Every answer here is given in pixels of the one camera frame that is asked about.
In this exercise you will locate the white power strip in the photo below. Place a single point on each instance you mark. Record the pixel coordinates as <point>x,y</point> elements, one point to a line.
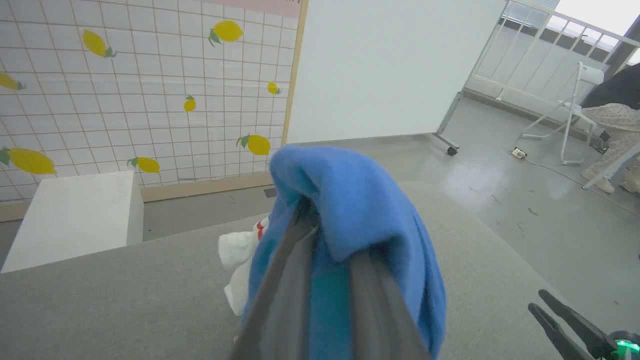
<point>519,153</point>

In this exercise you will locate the seated person in patterned trousers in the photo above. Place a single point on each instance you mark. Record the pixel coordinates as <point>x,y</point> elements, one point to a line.
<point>617,120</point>

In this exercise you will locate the small black floor tape patch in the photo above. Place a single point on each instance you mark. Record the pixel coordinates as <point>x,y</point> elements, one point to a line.
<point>270,192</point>

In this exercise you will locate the blue T-shirt with white sleeves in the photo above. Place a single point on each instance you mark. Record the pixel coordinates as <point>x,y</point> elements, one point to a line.
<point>360,200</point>

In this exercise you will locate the lemon print tiled wall panel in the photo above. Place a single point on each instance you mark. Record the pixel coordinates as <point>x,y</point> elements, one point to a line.
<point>150,75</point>

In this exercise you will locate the white rectangular box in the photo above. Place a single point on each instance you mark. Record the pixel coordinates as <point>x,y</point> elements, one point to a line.
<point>75,215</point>

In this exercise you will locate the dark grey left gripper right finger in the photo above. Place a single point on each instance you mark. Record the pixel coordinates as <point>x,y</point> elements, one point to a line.
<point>380,315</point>

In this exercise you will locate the grey metal bar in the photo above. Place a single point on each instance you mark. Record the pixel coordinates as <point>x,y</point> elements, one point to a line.
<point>612,167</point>

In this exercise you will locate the white rolling partition board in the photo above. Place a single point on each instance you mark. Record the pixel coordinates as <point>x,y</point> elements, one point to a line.
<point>390,65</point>

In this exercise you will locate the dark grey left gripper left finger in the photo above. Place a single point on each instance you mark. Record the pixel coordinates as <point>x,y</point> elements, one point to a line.
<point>280,310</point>

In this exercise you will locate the white metal railing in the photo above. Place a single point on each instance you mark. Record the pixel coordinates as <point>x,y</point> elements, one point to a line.
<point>530,55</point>

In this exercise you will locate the white folding chair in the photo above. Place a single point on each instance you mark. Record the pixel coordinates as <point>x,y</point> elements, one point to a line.
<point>575,115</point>

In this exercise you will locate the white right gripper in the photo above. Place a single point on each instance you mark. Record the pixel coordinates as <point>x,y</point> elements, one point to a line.
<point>625,347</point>

